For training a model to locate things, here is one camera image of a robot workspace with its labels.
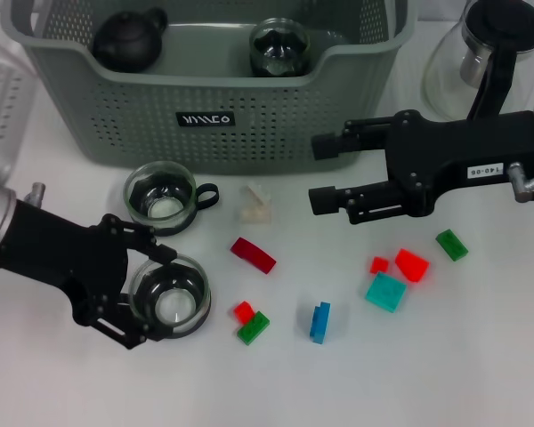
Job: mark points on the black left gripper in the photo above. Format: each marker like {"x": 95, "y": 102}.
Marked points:
{"x": 71, "y": 258}

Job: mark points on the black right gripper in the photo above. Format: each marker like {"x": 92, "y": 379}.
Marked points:
{"x": 449, "y": 151}

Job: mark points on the grey-green perforated storage bin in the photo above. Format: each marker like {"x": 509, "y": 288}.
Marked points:
{"x": 271, "y": 133}

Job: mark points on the white toy block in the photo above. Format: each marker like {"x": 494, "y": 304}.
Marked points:
{"x": 253, "y": 213}

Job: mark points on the small red toy block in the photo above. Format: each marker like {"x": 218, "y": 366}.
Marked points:
{"x": 378, "y": 265}
{"x": 242, "y": 311}

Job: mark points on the dark red curved block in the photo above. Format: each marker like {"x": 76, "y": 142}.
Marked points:
{"x": 253, "y": 254}

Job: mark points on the green rectangular toy block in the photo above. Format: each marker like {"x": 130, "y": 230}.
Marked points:
{"x": 451, "y": 244}
{"x": 251, "y": 330}

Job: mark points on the red slope toy block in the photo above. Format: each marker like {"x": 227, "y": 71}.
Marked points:
{"x": 411, "y": 265}

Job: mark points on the teal square toy block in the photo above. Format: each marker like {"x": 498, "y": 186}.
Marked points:
{"x": 385, "y": 293}

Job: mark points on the blue toy block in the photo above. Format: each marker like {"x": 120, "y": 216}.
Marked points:
{"x": 319, "y": 322}

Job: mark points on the dark clay teapot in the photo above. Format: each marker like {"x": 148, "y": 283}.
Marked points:
{"x": 124, "y": 42}

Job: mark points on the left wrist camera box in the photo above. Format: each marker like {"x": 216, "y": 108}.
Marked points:
{"x": 4, "y": 111}

